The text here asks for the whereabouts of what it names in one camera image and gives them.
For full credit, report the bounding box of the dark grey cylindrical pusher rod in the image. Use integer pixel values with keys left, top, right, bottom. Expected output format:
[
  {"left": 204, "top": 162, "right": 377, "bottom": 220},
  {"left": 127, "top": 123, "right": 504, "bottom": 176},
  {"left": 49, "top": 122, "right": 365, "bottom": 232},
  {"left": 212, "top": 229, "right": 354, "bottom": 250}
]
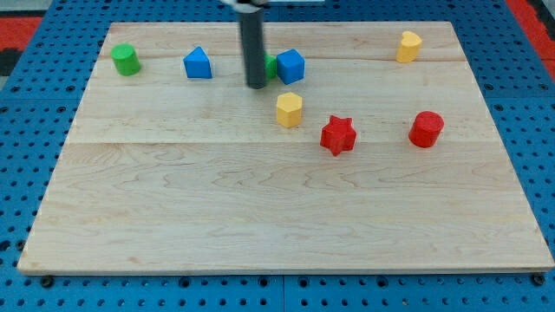
[{"left": 239, "top": 3, "right": 266, "bottom": 89}]

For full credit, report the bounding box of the blue cube block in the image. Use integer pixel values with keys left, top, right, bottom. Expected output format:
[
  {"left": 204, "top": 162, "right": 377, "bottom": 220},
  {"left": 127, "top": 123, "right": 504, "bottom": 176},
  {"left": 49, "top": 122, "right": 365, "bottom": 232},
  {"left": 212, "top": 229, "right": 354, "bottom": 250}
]
[{"left": 277, "top": 49, "right": 305, "bottom": 85}]

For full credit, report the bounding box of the green block behind rod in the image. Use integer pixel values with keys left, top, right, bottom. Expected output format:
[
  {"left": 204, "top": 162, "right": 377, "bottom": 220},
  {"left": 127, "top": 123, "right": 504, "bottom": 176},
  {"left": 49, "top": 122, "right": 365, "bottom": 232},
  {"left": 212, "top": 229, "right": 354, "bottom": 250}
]
[{"left": 264, "top": 54, "right": 277, "bottom": 81}]

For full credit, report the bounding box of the blue triangular prism block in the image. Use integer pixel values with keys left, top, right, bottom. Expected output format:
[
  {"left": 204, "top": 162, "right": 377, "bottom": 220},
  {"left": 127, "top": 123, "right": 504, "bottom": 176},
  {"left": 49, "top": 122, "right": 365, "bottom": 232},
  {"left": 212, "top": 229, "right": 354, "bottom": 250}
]
[{"left": 183, "top": 46, "right": 212, "bottom": 79}]

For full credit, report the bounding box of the yellow hexagonal prism block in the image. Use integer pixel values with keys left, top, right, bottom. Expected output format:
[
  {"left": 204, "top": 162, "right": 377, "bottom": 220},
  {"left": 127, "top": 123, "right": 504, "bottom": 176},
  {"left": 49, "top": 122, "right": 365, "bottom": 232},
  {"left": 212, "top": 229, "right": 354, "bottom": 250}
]
[{"left": 276, "top": 92, "right": 303, "bottom": 128}]

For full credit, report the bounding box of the green cylinder block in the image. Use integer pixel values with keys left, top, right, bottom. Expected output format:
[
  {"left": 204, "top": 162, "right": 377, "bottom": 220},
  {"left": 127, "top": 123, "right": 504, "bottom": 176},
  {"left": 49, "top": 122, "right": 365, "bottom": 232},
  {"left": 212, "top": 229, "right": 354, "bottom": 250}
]
[{"left": 110, "top": 43, "right": 141, "bottom": 76}]

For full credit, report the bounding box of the red star block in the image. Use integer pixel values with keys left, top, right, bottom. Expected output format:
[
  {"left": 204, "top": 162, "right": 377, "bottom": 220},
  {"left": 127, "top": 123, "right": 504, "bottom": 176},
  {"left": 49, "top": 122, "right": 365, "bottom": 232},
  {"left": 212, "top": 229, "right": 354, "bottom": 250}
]
[{"left": 320, "top": 115, "right": 356, "bottom": 157}]

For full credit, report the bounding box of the yellow heart block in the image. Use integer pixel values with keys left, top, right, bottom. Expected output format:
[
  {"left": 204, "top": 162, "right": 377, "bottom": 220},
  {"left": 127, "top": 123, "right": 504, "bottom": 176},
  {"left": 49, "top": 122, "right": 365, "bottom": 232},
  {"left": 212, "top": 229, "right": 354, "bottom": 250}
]
[{"left": 395, "top": 30, "right": 422, "bottom": 63}]

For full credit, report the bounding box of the light wooden board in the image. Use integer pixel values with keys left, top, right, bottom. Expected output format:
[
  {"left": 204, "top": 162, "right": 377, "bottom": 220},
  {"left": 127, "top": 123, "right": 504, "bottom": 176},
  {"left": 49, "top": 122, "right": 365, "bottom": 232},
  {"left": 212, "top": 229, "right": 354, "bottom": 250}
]
[{"left": 18, "top": 22, "right": 554, "bottom": 276}]

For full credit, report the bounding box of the red cylinder block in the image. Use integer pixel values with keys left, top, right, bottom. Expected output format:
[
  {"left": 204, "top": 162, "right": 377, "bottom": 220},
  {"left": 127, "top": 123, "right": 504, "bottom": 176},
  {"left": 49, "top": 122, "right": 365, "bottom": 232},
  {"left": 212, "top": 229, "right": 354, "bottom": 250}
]
[{"left": 408, "top": 111, "right": 445, "bottom": 148}]

